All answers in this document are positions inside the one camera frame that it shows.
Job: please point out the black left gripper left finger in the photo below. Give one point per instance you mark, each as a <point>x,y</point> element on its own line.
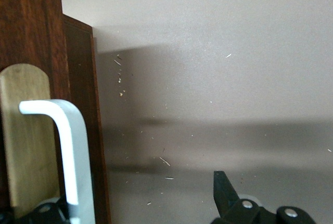
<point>39,213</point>

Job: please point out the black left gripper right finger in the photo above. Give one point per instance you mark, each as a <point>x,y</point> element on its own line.
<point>234,208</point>

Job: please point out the dark brown wooden cabinet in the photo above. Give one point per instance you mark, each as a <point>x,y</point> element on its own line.
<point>83,104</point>

